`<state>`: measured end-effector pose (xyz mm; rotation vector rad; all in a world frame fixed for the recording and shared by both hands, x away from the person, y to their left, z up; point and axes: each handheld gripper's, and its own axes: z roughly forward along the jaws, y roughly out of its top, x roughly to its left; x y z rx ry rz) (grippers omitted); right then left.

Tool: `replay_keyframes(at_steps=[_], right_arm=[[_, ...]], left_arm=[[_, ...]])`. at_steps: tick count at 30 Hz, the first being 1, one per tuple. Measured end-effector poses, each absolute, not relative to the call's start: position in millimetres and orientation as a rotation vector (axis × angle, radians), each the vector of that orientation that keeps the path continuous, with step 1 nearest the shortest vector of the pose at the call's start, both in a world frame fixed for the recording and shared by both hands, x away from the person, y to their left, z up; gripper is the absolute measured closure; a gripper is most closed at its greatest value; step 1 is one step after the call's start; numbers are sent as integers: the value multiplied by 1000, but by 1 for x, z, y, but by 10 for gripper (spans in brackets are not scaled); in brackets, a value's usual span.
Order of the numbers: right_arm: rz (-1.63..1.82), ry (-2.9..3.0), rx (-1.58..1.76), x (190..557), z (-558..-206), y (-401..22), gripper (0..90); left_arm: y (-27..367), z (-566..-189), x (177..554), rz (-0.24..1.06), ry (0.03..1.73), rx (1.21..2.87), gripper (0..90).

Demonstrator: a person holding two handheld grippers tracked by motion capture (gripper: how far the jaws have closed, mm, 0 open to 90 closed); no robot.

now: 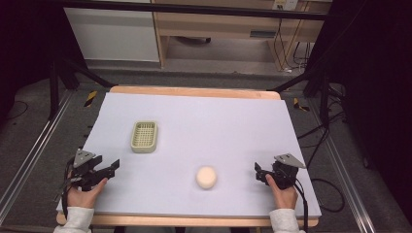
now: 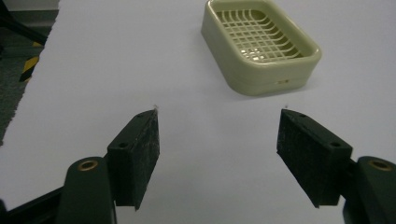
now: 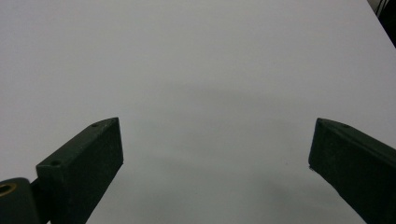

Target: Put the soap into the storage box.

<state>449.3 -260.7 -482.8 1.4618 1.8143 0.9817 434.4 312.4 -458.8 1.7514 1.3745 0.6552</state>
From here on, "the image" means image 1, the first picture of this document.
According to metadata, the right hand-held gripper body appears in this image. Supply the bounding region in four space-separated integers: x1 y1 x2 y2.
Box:
264 152 307 191

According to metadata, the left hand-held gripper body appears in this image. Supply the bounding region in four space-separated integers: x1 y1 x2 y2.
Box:
68 149 117 192

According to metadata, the person's left hand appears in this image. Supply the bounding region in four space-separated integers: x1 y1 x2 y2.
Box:
66 177 109 210

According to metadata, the person's right hand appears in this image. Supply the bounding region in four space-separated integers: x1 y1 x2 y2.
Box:
264 173 299 211

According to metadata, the green plastic basket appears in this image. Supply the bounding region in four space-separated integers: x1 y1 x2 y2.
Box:
129 119 159 154

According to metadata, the round cream bun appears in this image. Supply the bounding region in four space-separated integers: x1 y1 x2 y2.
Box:
194 165 219 190

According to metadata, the yellow black floor tape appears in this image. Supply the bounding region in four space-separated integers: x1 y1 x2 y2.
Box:
84 89 98 108
292 97 311 113

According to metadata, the white table sheet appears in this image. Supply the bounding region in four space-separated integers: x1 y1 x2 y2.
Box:
55 91 323 218

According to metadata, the black metal stand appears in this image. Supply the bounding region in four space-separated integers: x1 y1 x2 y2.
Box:
48 57 117 121
266 62 332 128

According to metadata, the wooden table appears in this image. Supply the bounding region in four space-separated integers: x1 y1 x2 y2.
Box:
55 84 321 228

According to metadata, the white cabinet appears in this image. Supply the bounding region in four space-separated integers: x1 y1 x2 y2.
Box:
63 0 160 63

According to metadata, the wooden background desk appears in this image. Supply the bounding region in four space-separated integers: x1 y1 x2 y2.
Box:
151 0 333 71

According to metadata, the white power strip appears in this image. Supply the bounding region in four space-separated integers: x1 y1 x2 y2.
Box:
272 0 298 11

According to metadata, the black metal crossbar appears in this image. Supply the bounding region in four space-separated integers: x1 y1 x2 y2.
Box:
56 0 328 21

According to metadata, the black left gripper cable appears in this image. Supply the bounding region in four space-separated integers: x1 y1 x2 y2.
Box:
59 156 76 221

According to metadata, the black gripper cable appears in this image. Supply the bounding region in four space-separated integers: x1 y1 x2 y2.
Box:
291 178 310 233
59 156 76 221

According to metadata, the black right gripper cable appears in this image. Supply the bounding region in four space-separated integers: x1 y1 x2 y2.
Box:
291 178 310 233

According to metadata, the black floor cable bundle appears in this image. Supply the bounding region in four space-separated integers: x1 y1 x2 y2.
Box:
296 82 348 171

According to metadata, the metal floor rail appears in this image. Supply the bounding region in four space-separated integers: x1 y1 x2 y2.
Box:
306 96 378 233
0 89 75 225

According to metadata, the black floor cable loop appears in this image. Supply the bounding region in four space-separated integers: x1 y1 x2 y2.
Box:
310 177 346 215

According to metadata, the thin black floor cable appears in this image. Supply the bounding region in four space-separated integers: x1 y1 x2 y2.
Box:
5 99 30 121

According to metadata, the black hanging cable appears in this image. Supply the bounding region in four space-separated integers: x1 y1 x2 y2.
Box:
273 17 284 70

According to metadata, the yellow hanging cable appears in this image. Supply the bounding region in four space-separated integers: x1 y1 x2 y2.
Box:
281 2 309 72

